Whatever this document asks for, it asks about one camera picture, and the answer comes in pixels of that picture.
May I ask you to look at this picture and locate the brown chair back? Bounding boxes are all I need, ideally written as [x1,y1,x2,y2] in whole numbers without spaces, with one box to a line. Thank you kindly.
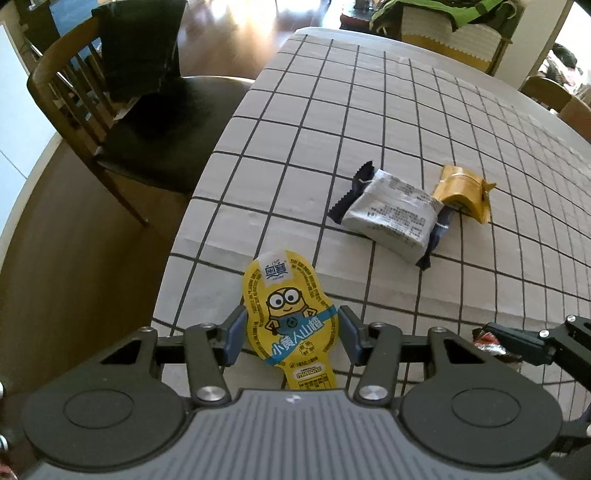
[558,96,591,145]

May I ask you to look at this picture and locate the yellow cartoon jelly cup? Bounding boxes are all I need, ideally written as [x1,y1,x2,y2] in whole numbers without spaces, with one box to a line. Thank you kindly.
[242,249,341,394]

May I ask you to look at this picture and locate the silver snack bar wrapper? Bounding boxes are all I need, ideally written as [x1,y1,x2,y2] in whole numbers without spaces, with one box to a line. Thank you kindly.
[328,161,452,270]

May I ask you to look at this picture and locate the wooden chair with pile of clothes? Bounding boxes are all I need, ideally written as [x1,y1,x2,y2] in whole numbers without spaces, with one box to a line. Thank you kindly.
[399,0,515,78]

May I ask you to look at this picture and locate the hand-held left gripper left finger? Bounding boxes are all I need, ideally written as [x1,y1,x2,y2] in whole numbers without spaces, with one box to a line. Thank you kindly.
[98,305,249,405]

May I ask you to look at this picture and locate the black seat cushion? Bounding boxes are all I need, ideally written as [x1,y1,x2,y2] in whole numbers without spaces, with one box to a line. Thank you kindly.
[96,75,256,195]

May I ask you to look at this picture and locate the wooden chair back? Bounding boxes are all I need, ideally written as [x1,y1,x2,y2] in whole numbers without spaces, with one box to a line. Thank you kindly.
[519,75,574,114]

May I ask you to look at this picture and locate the small yellow snack packet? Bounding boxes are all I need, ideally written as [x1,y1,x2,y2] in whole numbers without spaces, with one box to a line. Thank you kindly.
[432,164,498,226]

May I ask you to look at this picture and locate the black cloth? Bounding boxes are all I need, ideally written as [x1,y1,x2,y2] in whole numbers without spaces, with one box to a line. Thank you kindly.
[91,0,188,106]

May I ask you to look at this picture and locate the dark red snack packet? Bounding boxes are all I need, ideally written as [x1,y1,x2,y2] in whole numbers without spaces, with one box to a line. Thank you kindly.
[472,325,520,363]

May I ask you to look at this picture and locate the pile of laundry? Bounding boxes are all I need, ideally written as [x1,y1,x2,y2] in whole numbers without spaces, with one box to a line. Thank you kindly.
[537,42,591,90]

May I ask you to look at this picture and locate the wooden dining chair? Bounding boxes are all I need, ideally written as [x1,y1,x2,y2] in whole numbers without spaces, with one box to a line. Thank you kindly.
[26,11,256,228]

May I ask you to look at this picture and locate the green and black jacket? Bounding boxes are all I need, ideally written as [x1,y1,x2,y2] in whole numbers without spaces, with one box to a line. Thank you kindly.
[368,0,511,35]

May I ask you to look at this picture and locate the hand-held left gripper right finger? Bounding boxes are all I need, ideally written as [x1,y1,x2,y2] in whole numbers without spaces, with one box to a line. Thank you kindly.
[337,305,505,404]

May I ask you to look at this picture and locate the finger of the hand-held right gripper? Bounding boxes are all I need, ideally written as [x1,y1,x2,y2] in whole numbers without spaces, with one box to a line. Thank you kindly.
[481,316,591,370]

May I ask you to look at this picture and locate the white cabinet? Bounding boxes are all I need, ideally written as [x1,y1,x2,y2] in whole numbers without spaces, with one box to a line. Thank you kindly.
[0,28,47,178]

